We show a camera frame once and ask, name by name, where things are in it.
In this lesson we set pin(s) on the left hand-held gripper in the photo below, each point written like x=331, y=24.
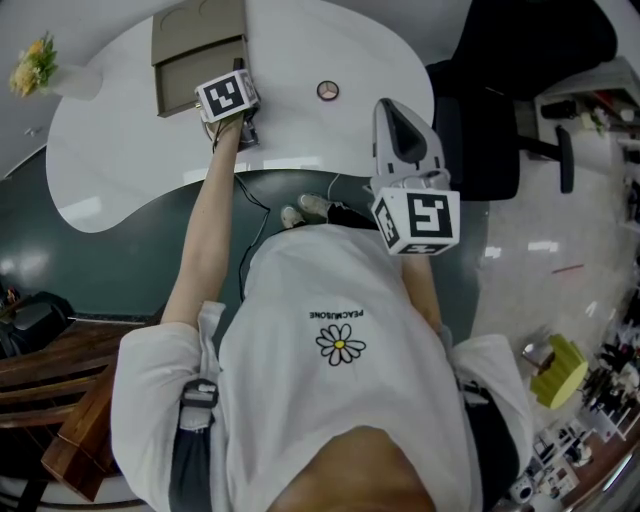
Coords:
x=222, y=97

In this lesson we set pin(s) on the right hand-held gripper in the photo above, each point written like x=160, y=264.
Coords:
x=430, y=215

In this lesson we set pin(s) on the grey gift box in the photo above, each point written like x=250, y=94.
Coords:
x=180, y=75

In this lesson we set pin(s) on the person's left forearm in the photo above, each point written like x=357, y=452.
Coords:
x=210, y=215

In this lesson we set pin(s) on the person's right forearm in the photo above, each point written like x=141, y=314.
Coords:
x=420, y=285

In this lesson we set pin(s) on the white curved table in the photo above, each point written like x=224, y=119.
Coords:
x=150, y=165

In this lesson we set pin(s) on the black office chair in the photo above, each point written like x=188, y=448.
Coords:
x=475, y=150

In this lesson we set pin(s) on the black trousers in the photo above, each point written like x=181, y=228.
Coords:
x=350, y=215

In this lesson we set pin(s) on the person's right beige shoe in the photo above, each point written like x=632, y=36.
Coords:
x=312, y=204

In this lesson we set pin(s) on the person's beige shoe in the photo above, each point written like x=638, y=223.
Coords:
x=292, y=216
x=312, y=204

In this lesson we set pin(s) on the person's left beige shoe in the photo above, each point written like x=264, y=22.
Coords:
x=292, y=216

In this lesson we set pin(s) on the white daisy print T-shirt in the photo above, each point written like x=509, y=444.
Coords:
x=325, y=290

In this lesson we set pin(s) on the small flower vase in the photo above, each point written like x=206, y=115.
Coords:
x=595, y=120

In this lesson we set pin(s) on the yellow flower bunch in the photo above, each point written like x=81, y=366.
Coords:
x=32, y=67

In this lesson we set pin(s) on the white shelf unit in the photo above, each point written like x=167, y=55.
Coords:
x=600, y=75

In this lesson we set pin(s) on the yellow-green pleated stool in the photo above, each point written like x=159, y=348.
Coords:
x=560, y=380

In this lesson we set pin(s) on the black bag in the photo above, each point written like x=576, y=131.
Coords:
x=35, y=320

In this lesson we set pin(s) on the wooden staircase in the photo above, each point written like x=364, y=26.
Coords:
x=75, y=360

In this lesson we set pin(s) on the cluttered white desk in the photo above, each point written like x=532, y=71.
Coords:
x=610, y=390

